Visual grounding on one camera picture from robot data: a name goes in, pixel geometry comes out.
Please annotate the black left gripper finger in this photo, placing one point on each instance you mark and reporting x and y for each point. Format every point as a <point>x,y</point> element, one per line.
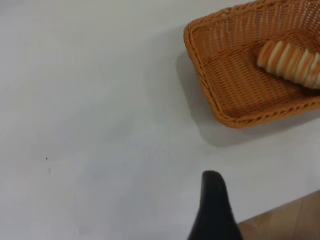
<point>215,212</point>

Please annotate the orange woven wicker basket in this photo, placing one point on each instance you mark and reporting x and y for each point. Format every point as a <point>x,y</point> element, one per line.
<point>237,87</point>

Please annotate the striped long bread roll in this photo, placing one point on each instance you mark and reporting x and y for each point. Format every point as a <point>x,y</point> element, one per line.
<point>290,65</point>

